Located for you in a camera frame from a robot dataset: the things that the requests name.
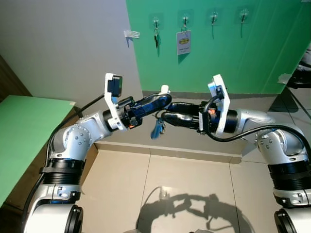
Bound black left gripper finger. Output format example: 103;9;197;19
136;94;172;113
138;108;165;122

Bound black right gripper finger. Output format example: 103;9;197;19
161;112;202;128
168;101;204;115

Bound keys with blue fob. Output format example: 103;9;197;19
150;116;166;140

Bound dark hanging keys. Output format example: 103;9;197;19
153;28;161;48

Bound brown cardboard box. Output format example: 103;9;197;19
0;109;99;214

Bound white tag with yellow logo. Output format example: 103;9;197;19
176;30;191;53

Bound white tape piece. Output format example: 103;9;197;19
123;30;140;39
278;73;292;84

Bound black chair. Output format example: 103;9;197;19
290;70;311;90

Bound seated person in white shirt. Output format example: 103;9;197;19
299;44;311;73

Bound dark brown wooden panel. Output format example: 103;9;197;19
0;53;32;98

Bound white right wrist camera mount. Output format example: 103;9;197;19
207;74;232;136

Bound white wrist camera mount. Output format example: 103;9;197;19
207;74;232;136
104;73;128;132

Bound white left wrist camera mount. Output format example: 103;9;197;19
104;73;128;132

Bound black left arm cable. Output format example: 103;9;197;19
22;95;106;229

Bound green wall board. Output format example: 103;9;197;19
125;0;311;96

